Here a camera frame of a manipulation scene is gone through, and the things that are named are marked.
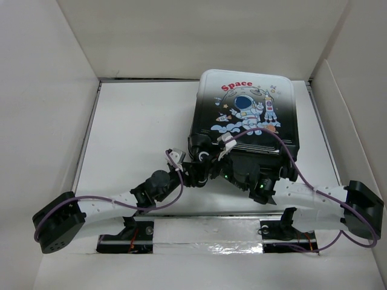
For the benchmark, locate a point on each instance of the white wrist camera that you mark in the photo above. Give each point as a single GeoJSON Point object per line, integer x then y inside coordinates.
{"type": "Point", "coordinates": [227, 142]}
{"type": "Point", "coordinates": [175, 158]}

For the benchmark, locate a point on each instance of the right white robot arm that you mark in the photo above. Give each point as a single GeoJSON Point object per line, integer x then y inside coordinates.
{"type": "Point", "coordinates": [272, 180]}

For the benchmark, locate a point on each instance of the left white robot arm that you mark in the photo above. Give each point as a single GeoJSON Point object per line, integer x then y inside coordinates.
{"type": "Point", "coordinates": [58, 223]}

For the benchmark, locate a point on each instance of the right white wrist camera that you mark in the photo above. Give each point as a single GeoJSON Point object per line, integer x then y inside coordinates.
{"type": "Point", "coordinates": [227, 142]}

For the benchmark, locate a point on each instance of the aluminium mounting rail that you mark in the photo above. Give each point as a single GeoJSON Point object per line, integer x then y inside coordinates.
{"type": "Point", "coordinates": [204, 230]}

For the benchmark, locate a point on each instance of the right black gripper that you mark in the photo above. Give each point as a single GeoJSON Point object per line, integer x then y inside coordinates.
{"type": "Point", "coordinates": [216, 164]}

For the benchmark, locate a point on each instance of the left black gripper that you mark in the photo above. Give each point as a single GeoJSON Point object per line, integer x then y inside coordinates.
{"type": "Point", "coordinates": [191, 173]}

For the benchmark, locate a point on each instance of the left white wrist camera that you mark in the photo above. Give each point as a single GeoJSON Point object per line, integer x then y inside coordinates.
{"type": "Point", "coordinates": [175, 158]}

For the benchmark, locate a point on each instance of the black white space suitcase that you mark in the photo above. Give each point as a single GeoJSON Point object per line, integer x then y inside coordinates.
{"type": "Point", "coordinates": [259, 110]}

